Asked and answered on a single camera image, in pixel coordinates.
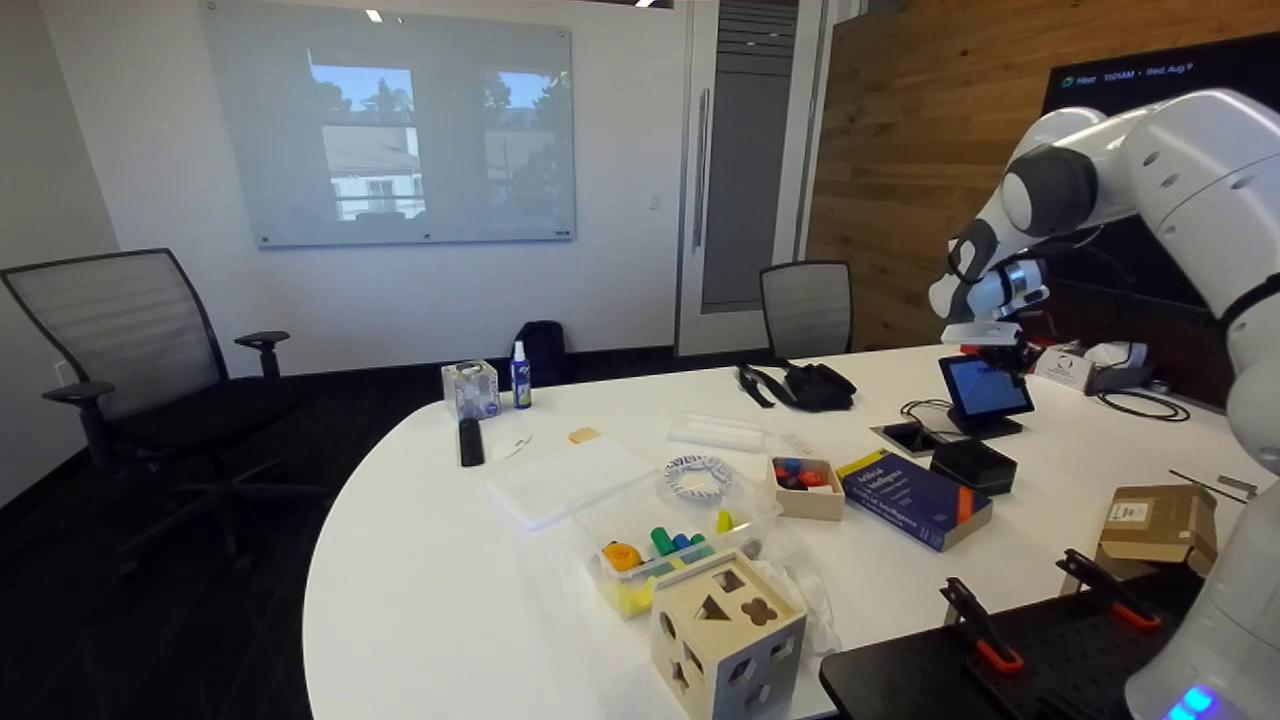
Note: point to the black cube speaker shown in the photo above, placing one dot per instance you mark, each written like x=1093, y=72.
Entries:
x=975, y=467

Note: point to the brown cardboard box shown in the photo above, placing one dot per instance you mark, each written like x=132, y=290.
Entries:
x=1163, y=526

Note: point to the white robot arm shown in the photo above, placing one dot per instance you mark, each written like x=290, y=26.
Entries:
x=1201, y=175

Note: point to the small wooden block box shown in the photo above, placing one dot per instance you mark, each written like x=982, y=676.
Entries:
x=805, y=489

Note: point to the blue book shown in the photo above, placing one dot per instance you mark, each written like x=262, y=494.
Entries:
x=918, y=503

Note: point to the blue spray bottle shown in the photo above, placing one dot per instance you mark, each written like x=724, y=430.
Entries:
x=523, y=377

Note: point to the white plastic lid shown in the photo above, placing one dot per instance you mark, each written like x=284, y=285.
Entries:
x=550, y=481

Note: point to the black bag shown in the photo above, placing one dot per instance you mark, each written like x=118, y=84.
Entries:
x=802, y=387

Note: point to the grey mesh office chair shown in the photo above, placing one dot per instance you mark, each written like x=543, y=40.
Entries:
x=805, y=307

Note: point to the black remote control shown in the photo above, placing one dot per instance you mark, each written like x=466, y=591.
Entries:
x=470, y=443

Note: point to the clear plastic toy container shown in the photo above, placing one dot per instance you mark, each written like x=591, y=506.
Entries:
x=646, y=535

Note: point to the wooden shape sorter cube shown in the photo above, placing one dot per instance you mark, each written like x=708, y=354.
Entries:
x=724, y=642

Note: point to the black tablet display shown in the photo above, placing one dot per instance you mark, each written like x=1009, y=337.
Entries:
x=986, y=399

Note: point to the glass whiteboard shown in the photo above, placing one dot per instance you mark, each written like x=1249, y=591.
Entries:
x=366, y=127

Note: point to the black orange clamp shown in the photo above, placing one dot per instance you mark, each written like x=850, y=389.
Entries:
x=1104, y=591
x=982, y=626

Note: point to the black armrest office chair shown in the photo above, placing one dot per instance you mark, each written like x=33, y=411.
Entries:
x=154, y=382

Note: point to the black mounting plate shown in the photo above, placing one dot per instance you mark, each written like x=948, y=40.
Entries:
x=1058, y=658

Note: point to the wall television screen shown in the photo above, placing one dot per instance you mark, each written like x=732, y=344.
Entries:
x=1127, y=82

